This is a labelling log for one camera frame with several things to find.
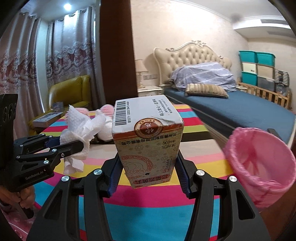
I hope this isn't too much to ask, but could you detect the white tissue paper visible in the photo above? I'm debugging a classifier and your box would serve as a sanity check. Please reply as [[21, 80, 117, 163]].
[[60, 106, 106, 175]]

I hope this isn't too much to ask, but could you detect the pink foam fruit net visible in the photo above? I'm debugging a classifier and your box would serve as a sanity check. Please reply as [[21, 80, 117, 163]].
[[95, 104, 114, 142]]

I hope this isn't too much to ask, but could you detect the orange white carton box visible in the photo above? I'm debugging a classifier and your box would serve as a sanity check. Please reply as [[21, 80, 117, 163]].
[[112, 95, 184, 188]]

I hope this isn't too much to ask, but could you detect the pink lined trash bin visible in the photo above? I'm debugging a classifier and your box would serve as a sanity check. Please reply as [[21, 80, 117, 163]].
[[223, 128, 295, 210]]

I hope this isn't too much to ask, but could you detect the person's left hand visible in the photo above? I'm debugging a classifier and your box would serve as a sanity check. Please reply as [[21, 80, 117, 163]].
[[1, 186, 36, 208]]

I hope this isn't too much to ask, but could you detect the flat box on armchair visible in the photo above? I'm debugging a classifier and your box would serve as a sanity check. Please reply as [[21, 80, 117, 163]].
[[32, 112, 62, 128]]

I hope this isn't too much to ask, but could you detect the small picture card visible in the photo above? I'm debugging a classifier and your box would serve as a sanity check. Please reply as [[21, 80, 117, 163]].
[[52, 101, 64, 113]]

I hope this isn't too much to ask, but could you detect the yellow leather armchair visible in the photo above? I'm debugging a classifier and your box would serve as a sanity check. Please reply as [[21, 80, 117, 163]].
[[28, 75, 92, 136]]

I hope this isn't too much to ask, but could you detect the striped colourful tablecloth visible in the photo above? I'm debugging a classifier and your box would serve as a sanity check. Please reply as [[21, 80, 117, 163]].
[[35, 104, 233, 240]]

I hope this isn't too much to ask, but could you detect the black smartphone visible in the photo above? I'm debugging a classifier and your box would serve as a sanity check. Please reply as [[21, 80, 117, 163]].
[[267, 128, 283, 140]]

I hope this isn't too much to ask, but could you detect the patterned lace curtain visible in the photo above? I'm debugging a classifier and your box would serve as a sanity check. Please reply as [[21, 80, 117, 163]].
[[1, 6, 99, 138]]

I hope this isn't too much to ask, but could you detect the dark wooden door panel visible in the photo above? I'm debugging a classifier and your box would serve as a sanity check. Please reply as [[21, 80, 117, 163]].
[[99, 0, 138, 104]]

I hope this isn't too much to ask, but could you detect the blue bed mattress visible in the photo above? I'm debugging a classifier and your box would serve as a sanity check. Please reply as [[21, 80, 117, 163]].
[[164, 88, 295, 147]]

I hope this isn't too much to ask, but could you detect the white nightstand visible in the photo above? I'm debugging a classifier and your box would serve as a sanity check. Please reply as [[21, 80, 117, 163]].
[[137, 85, 163, 97]]

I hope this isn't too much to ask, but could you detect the bedside table lamp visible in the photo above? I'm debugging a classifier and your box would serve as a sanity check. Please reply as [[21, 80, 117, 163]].
[[135, 59, 148, 88]]

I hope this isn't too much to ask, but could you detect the striped gold pillow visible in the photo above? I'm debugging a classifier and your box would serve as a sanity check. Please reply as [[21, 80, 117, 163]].
[[185, 83, 229, 98]]

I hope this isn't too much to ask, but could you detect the grey clear storage box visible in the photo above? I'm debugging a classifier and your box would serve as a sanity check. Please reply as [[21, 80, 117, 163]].
[[257, 76, 275, 92]]

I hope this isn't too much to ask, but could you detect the teal storage bin lower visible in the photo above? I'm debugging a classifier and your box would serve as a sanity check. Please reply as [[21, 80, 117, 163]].
[[241, 71, 257, 86]]

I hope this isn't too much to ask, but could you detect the teal storage bin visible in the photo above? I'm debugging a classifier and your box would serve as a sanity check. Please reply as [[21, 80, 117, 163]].
[[256, 52, 276, 67], [239, 50, 257, 63], [241, 71, 257, 86]]

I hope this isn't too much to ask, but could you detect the blue grey folded duvet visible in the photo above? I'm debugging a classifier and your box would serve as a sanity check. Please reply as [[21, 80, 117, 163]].
[[170, 62, 236, 92]]

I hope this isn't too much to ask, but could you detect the checkered black white bag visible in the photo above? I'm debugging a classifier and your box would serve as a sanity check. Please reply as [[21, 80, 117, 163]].
[[274, 69, 290, 87]]

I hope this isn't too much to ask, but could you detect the white drawer storage box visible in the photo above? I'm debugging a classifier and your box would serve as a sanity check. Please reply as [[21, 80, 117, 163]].
[[241, 62, 257, 74]]

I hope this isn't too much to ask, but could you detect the beige storage box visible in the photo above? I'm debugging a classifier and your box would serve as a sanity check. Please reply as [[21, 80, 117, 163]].
[[257, 64, 274, 79]]

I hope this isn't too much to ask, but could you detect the teal storage bin upper left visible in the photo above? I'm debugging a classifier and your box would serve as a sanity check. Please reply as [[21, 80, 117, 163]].
[[239, 50, 257, 63]]

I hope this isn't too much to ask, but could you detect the teal storage bin upper right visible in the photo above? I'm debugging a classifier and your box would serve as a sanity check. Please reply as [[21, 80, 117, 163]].
[[256, 52, 276, 67]]

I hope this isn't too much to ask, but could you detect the beige tufted headboard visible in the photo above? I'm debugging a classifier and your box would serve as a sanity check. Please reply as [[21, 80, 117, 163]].
[[153, 41, 232, 87]]

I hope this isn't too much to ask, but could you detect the wooden crib rail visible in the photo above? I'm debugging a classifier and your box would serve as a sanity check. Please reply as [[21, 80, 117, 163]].
[[236, 82, 292, 110]]

